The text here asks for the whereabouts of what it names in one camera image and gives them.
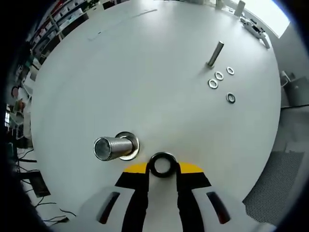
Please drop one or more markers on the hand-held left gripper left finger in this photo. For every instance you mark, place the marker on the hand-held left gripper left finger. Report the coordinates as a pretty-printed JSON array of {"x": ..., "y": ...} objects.
[{"x": 135, "y": 193}]

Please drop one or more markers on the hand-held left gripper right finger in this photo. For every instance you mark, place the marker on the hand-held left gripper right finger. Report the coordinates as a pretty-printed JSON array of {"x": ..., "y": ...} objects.
[{"x": 190, "y": 193}]

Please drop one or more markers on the black washer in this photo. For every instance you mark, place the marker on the black washer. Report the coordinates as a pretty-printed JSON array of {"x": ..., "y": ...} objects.
[
  {"x": 163, "y": 176},
  {"x": 227, "y": 97}
]

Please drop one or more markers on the thick threaded stud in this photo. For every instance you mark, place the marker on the thick threaded stud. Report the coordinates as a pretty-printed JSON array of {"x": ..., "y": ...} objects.
[{"x": 120, "y": 146}]

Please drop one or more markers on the thin threaded stud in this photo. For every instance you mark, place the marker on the thin threaded stud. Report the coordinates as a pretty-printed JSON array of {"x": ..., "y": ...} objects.
[{"x": 216, "y": 54}]

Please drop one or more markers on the grey mesh office chair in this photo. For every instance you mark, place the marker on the grey mesh office chair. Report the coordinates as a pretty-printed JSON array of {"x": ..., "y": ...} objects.
[{"x": 272, "y": 188}]

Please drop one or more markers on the white handheld device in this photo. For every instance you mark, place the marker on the white handheld device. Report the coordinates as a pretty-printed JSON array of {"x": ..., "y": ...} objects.
[{"x": 253, "y": 27}]

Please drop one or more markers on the shelf with white bins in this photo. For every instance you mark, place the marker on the shelf with white bins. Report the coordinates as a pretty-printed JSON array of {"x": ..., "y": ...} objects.
[{"x": 60, "y": 19}]

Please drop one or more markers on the white cup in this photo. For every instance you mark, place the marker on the white cup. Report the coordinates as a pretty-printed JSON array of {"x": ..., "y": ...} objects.
[{"x": 219, "y": 4}]

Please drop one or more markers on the tall grey cylinder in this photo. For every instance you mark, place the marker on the tall grey cylinder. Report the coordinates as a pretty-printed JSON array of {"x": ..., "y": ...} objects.
[{"x": 240, "y": 7}]

